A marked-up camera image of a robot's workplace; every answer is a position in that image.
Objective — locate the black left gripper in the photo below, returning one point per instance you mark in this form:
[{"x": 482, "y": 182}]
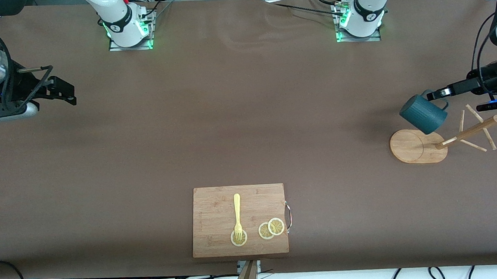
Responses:
[{"x": 487, "y": 75}]

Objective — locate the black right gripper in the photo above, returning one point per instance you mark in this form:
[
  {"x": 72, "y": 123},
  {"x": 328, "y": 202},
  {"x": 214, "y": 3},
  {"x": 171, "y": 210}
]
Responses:
[{"x": 15, "y": 87}]

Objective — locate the dark teal mug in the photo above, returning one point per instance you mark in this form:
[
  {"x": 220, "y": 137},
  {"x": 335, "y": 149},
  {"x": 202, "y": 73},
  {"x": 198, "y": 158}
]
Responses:
[{"x": 421, "y": 114}]

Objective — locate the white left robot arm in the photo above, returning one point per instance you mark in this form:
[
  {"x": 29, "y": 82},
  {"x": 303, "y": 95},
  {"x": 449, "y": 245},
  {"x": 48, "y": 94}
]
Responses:
[{"x": 367, "y": 3}]

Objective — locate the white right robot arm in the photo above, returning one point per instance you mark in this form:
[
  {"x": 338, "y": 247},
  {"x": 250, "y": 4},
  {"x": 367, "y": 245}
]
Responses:
[{"x": 116, "y": 18}]

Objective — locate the wooden cup rack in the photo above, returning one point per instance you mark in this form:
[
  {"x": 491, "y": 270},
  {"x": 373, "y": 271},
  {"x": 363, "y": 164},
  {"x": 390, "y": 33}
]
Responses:
[{"x": 413, "y": 149}]

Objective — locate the brown table mat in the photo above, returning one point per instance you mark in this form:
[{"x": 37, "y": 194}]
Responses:
[{"x": 247, "y": 113}]

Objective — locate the wooden cutting board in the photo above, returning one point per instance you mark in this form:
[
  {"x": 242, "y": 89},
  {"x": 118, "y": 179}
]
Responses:
[{"x": 214, "y": 215}]

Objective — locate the lemon slice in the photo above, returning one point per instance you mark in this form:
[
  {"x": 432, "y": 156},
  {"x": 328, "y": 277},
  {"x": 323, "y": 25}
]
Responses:
[
  {"x": 244, "y": 239},
  {"x": 262, "y": 231},
  {"x": 276, "y": 226}
]

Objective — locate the pale yellow fork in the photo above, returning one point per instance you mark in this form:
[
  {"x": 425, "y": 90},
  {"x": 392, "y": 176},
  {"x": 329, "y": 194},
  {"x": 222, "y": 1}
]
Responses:
[{"x": 237, "y": 209}]

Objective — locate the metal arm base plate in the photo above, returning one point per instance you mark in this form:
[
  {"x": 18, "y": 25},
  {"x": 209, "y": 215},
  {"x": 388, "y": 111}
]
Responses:
[
  {"x": 148, "y": 45},
  {"x": 376, "y": 38}
]

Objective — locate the metal post bracket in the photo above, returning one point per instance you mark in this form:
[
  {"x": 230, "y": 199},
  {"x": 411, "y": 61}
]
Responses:
[{"x": 257, "y": 265}]

